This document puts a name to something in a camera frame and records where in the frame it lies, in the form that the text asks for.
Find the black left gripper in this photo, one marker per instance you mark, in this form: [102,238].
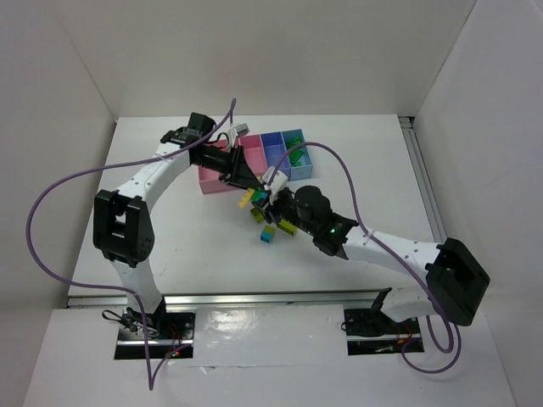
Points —
[233,164]

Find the long yellow lego brick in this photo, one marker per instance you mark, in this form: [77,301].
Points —
[246,198]

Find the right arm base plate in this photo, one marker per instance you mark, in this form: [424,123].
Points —
[370,332]

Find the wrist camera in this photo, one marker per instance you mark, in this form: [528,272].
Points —
[237,130]
[273,181]

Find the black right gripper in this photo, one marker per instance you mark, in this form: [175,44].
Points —
[274,208]

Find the lime long lego brick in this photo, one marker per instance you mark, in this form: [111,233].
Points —
[287,227]

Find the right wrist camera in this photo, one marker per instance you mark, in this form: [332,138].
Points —
[273,181]

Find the blue purple container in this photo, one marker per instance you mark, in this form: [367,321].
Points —
[274,147]

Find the dark green lego plate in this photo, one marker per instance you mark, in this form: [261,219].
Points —
[295,158]

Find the aluminium rail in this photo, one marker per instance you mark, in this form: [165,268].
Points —
[236,299]

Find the light blue container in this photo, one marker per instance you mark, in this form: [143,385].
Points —
[305,170]

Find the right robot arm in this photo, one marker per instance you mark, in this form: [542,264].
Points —
[450,281]

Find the turquoise yellow stacked lego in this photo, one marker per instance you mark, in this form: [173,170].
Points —
[267,234]

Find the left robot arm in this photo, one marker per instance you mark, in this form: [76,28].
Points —
[122,228]

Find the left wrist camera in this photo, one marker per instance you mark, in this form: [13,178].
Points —
[237,130]

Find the large pink container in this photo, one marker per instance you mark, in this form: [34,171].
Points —
[209,182]

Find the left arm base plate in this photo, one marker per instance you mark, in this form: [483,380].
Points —
[175,338]

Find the lime printed lego brick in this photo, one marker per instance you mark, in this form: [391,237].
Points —
[257,215]

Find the narrow pink container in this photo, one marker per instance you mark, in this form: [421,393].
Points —
[254,153]

